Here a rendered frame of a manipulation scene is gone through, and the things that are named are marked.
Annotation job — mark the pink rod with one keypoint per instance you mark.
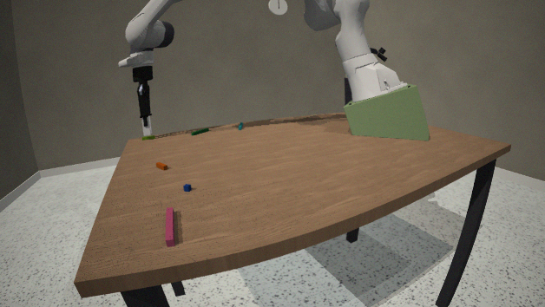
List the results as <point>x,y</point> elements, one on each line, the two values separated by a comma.
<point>170,227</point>

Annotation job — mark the orange rod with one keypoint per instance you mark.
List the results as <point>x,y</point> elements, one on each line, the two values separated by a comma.
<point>161,166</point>

